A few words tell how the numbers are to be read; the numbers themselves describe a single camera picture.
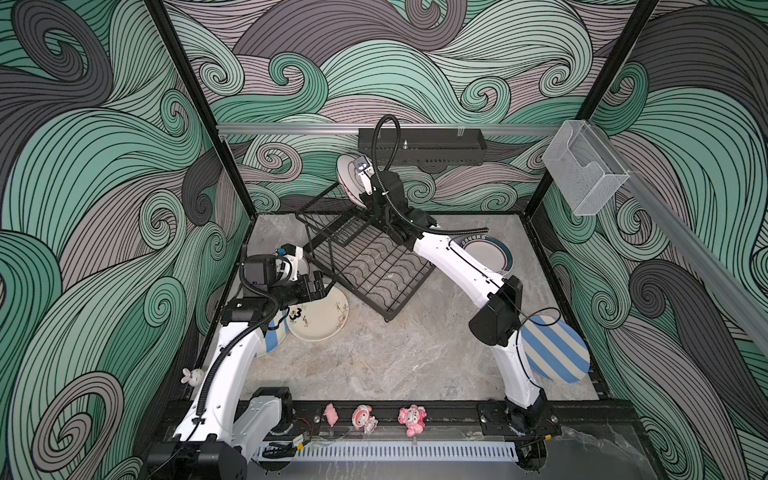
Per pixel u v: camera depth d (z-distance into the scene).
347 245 0.82
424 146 0.95
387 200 0.58
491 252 1.09
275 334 0.88
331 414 0.73
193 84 0.83
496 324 0.57
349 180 0.92
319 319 0.90
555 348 0.85
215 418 0.39
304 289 0.66
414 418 0.70
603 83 0.83
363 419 0.71
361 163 0.66
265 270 0.59
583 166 0.80
